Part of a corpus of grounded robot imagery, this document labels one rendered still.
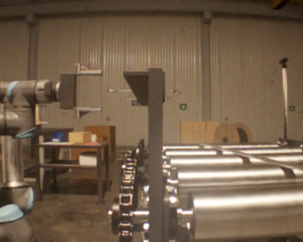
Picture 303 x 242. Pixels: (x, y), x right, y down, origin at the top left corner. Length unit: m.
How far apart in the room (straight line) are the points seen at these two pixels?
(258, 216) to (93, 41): 11.55
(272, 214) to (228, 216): 0.10
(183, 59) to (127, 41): 2.52
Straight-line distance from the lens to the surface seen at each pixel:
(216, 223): 0.55
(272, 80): 12.53
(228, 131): 7.62
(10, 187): 1.50
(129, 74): 0.57
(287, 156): 1.28
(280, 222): 0.60
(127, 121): 11.18
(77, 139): 3.82
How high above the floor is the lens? 1.06
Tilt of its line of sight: level
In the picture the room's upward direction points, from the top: straight up
